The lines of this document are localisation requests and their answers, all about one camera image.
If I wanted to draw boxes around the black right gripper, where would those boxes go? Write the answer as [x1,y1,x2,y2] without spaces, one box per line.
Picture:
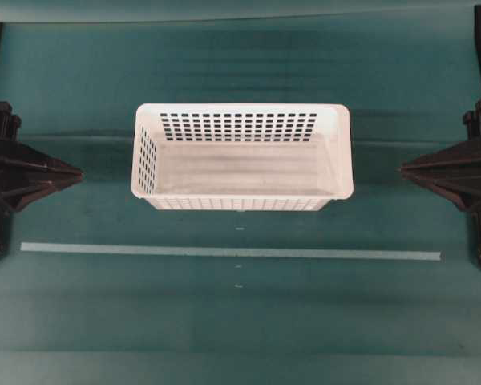
[399,138,481,213]

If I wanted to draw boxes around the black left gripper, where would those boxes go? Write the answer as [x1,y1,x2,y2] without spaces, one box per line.
[0,138,83,213]

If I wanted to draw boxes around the white perforated plastic basket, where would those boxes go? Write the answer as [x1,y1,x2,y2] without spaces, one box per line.
[131,103,354,212]

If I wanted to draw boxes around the white tape strip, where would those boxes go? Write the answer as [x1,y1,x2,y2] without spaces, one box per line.
[20,242,441,262]

